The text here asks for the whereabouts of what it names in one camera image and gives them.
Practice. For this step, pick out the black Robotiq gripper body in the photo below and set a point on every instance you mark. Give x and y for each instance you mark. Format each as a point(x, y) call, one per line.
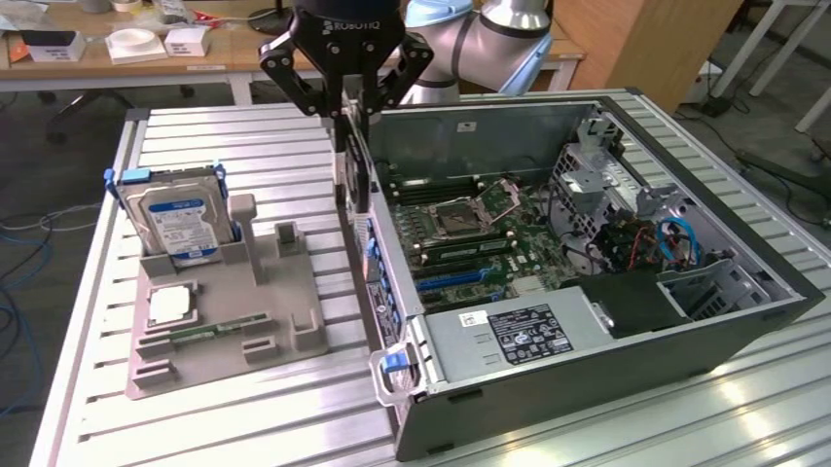
point(347, 29)

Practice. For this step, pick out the graphics card with black cooler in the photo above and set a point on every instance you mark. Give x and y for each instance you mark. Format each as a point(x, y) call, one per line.
point(358, 170)

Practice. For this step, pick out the black round lamp base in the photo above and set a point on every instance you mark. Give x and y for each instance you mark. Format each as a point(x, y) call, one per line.
point(269, 22)

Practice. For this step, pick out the white labelled box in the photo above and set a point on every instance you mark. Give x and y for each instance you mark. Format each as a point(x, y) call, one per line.
point(187, 44)

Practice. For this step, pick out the white round container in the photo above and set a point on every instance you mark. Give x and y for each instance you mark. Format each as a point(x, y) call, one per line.
point(132, 44)

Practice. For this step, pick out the white tape roll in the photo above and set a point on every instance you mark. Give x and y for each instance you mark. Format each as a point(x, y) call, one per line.
point(124, 5)

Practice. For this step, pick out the silver socket cover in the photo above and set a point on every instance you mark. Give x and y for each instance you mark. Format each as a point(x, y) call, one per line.
point(503, 199)

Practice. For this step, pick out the CPU socket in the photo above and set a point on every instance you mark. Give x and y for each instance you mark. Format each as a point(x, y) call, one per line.
point(458, 219)

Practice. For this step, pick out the grey cup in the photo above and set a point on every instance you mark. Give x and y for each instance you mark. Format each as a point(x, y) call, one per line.
point(95, 6)

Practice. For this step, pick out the silver perforated drive cage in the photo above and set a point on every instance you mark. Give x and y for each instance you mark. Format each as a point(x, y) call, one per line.
point(584, 160)

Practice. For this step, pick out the black office chair base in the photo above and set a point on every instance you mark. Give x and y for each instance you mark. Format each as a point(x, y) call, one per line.
point(71, 109)

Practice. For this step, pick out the hard disk with blue caddy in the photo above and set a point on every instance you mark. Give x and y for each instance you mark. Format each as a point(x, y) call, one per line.
point(181, 228)

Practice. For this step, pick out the black and white box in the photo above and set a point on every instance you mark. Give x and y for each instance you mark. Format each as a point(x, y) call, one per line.
point(55, 51)

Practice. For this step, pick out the green RAM stick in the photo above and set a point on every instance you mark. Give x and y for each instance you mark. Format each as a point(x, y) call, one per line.
point(213, 332)
point(467, 249)

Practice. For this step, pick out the wooden cabinet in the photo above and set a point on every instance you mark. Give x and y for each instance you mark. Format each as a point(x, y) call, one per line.
point(650, 48)

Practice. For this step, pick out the green motherboard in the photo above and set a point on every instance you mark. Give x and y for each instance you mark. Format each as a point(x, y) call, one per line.
point(539, 243)

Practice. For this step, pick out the blue expansion slot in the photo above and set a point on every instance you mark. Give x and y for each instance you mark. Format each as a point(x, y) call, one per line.
point(454, 280)

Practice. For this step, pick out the white box red button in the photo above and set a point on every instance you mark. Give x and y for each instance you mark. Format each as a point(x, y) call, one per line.
point(700, 90)

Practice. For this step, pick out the silver chipset heat sink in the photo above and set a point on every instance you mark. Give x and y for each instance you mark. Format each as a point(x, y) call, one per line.
point(528, 286)

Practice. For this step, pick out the silver CPU chip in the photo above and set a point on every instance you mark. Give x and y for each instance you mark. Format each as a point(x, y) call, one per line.
point(169, 305)

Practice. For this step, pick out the grey power supply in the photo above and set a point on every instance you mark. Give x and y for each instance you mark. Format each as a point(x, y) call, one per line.
point(467, 350)

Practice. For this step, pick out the black plastic cover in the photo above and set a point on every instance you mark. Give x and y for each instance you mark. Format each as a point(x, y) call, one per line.
point(636, 306)

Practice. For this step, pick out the blue case latch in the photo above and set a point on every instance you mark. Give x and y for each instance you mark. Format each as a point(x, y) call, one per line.
point(392, 363)

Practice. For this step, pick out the grey parts rack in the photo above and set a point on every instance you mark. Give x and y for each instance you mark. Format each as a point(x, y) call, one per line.
point(208, 365)

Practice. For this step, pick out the black stand foot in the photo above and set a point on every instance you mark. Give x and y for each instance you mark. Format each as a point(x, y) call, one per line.
point(786, 168)

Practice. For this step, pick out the grey disk bay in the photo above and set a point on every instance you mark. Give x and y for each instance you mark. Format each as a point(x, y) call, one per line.
point(714, 292)

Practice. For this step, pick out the black open PC case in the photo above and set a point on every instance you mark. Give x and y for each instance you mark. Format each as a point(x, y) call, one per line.
point(584, 389)

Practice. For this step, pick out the wooden desk white frame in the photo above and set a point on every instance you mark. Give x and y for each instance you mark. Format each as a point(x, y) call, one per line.
point(77, 73)

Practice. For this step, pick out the white table frame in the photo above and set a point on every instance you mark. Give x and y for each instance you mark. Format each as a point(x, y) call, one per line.
point(774, 48)

